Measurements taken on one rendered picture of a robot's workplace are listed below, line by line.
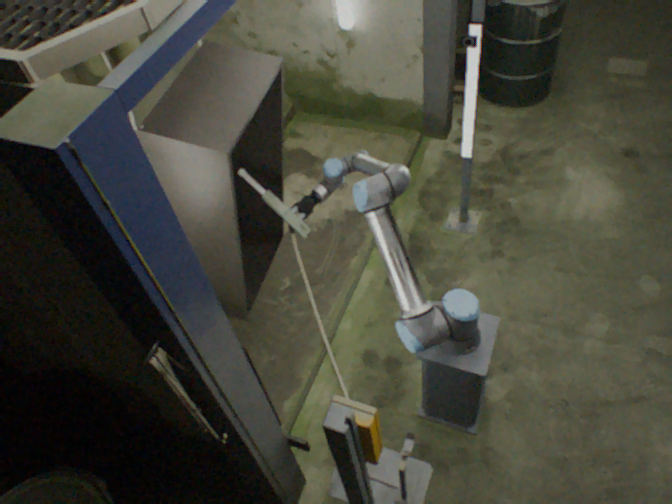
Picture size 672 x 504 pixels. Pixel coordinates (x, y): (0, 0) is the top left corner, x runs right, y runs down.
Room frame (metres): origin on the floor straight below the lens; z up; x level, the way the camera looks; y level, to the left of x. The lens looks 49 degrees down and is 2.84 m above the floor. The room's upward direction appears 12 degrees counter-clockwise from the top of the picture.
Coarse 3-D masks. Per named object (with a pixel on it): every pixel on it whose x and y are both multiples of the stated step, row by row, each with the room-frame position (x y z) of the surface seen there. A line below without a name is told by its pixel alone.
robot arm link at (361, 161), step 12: (348, 156) 2.13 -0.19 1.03; (360, 156) 2.06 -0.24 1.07; (348, 168) 2.07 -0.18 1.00; (360, 168) 1.97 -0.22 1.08; (372, 168) 1.85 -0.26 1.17; (384, 168) 1.76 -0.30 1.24; (396, 168) 1.67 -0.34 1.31; (396, 180) 1.60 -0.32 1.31; (408, 180) 1.63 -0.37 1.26; (396, 192) 1.58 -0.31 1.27
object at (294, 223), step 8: (248, 176) 2.17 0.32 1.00; (256, 184) 2.12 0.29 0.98; (264, 192) 2.07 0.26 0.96; (264, 200) 2.05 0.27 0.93; (272, 200) 2.02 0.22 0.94; (280, 208) 1.98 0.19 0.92; (288, 216) 1.94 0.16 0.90; (296, 216) 1.93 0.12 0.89; (288, 224) 1.96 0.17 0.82; (296, 224) 1.89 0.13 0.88; (304, 224) 1.89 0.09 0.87; (304, 232) 1.85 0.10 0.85
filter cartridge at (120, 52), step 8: (120, 8) 3.03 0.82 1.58; (128, 40) 2.99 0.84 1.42; (136, 40) 3.06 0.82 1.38; (112, 48) 2.94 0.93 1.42; (120, 48) 2.94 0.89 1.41; (128, 48) 2.97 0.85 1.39; (136, 48) 3.02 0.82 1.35; (96, 56) 2.92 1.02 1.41; (112, 56) 2.92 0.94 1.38; (120, 56) 2.94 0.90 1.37; (88, 64) 2.95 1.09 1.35; (96, 64) 2.92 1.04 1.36; (104, 64) 2.91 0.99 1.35; (112, 64) 2.92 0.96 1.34; (96, 72) 2.93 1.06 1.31; (104, 72) 2.92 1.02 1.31
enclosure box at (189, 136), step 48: (192, 96) 1.89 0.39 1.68; (240, 96) 1.88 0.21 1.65; (144, 144) 1.71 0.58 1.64; (192, 144) 1.63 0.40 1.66; (240, 144) 2.26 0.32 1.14; (192, 192) 1.67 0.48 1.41; (240, 192) 2.30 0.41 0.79; (192, 240) 1.72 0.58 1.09; (240, 240) 1.64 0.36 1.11; (240, 288) 1.66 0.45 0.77
